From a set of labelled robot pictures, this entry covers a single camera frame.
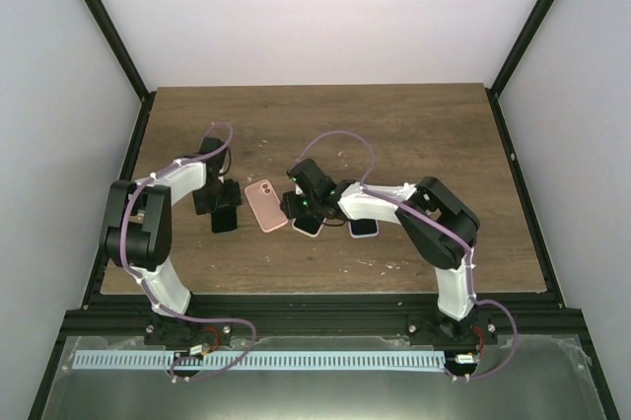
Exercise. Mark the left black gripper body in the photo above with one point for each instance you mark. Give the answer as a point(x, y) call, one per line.
point(215, 195)

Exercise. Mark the black phone teal edge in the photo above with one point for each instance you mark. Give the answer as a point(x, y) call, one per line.
point(224, 220)

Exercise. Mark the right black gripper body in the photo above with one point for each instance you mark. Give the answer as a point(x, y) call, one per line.
point(294, 211)

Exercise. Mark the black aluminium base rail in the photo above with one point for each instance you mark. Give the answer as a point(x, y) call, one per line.
point(414, 316)

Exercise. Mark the beige phone case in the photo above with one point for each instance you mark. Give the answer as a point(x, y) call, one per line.
point(308, 228)

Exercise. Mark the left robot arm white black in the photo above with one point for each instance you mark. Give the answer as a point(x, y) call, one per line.
point(137, 231)

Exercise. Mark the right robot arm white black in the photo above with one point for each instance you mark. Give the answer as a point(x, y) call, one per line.
point(441, 228)

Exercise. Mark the black frame post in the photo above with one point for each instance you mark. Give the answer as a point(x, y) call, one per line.
point(111, 35)
point(531, 26)

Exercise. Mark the light blue slotted cable duct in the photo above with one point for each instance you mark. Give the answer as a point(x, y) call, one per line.
point(398, 361)

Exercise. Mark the right black frame post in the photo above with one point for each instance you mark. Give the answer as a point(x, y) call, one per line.
point(531, 26)

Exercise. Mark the purple phone case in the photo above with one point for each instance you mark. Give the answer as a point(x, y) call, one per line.
point(364, 229)

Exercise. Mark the pink phone case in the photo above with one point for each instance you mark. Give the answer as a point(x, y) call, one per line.
point(265, 206)

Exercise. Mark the left black frame post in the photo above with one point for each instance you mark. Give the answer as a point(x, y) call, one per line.
point(111, 35)

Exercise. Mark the black phone silver edge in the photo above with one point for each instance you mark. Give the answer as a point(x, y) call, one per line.
point(308, 227)

